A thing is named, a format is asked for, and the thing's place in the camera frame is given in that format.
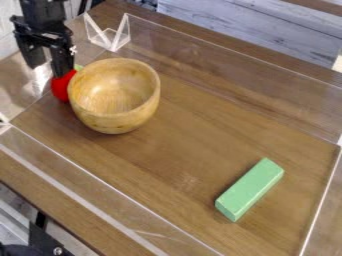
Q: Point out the black clamp with bolt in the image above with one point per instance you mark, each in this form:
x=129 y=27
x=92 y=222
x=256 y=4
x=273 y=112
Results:
x=41 y=241

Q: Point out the clear acrylic corner bracket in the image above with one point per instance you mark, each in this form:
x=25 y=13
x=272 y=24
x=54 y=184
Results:
x=108 y=38

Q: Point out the light wooden bowl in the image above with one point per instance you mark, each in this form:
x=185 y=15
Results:
x=113 y=94

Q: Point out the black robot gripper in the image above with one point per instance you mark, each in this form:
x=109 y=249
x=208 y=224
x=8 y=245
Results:
x=44 y=30

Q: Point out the red plush apple toy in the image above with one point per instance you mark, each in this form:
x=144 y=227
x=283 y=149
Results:
x=58 y=84

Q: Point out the green rectangular block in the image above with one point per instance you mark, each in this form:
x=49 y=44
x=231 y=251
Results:
x=235 y=201

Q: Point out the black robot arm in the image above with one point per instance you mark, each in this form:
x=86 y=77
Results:
x=42 y=7

